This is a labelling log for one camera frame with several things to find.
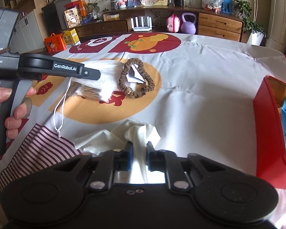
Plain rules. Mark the wooden television cabinet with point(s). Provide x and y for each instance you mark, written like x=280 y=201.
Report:
x=219 y=25

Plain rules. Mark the clear plastic bag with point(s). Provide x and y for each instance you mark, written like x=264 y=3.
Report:
x=212 y=1

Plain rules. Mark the black small fridge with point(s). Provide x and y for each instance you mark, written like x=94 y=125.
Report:
x=53 y=16

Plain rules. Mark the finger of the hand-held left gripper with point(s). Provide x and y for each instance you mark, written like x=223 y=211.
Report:
x=89 y=72

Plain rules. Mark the white paper tag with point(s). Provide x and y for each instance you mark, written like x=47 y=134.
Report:
x=135 y=74

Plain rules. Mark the person's left hand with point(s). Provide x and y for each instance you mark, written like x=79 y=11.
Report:
x=14 y=91

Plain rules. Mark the purple kettlebell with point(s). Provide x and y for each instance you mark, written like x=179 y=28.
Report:
x=188 y=25

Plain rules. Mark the white router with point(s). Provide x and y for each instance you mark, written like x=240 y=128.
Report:
x=141 y=25

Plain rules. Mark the printed tablecloth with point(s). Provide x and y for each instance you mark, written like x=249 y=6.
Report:
x=205 y=76

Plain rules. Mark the white standing air conditioner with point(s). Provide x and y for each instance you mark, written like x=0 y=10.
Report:
x=280 y=14

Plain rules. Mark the orange gift bag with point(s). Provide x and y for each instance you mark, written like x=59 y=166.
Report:
x=79 y=8

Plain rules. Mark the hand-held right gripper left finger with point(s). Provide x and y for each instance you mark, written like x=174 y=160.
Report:
x=130 y=153

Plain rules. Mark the yellow gift box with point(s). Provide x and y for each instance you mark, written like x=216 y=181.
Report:
x=71 y=37

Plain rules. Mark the orange gift box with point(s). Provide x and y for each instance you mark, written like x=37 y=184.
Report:
x=55 y=43

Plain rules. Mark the wooden wall shelf cabinet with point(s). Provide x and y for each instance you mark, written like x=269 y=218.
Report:
x=26 y=9

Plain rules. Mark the small wooden box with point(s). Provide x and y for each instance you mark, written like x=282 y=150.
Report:
x=111 y=17

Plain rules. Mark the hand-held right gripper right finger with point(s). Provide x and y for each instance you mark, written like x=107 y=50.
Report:
x=149 y=153

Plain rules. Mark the cream soft cloth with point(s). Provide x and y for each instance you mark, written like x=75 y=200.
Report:
x=138 y=133

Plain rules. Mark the pink toy backpack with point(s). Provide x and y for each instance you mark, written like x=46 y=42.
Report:
x=173 y=23

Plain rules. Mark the brown hair scrunchie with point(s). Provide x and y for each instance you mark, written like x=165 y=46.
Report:
x=124 y=76

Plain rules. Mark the red metal tin box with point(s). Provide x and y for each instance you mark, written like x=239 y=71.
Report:
x=269 y=128

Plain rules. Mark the tall green potted plant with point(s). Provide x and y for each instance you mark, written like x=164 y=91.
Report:
x=245 y=7

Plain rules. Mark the snack box with window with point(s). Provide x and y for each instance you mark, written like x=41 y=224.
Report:
x=72 y=18

